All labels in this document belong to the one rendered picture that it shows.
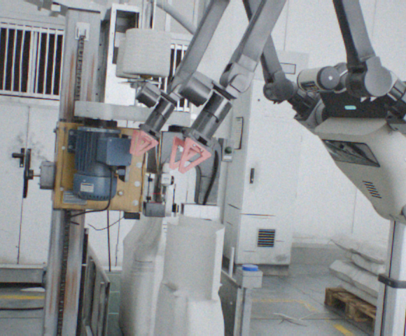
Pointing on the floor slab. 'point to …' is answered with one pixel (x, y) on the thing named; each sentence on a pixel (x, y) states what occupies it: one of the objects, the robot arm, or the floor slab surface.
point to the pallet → (360, 307)
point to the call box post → (246, 311)
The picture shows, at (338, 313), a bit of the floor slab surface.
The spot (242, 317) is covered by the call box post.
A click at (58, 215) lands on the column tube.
